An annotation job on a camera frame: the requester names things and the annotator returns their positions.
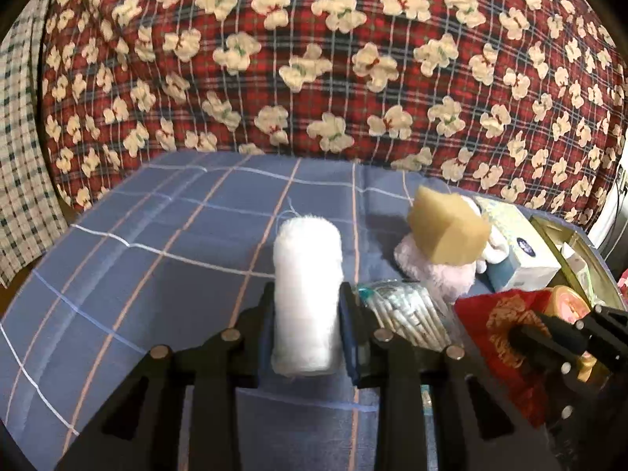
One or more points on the bag of cotton swabs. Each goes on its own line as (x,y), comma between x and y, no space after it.
(407,311)

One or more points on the rectangular gold tin box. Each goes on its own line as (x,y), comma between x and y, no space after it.
(601,274)

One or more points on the green tissue packet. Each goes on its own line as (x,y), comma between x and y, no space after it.
(579,267)

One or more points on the floral tissue box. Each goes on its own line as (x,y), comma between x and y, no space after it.
(522,255)

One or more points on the red embroidered pouch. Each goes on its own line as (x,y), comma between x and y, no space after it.
(490,348)

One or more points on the red plaid bear-print blanket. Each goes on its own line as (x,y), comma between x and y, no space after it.
(319,59)

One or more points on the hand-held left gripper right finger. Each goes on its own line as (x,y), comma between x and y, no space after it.
(351,338)

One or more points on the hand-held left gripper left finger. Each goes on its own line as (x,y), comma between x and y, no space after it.
(255,348)

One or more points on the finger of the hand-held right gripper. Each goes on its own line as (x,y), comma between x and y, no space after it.
(544,338)
(608,333)

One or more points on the blue plaid tablecloth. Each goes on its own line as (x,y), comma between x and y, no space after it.
(147,255)

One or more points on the beige checkered cloth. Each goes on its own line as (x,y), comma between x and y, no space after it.
(19,157)

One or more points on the pink fluffy sock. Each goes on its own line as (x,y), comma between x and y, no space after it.
(441,277)

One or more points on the white towel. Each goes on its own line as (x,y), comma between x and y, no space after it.
(306,294)

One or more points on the yellow sponge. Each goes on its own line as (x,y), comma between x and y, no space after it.
(449,230)

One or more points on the round gold tin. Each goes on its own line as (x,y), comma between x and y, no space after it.
(569,301)

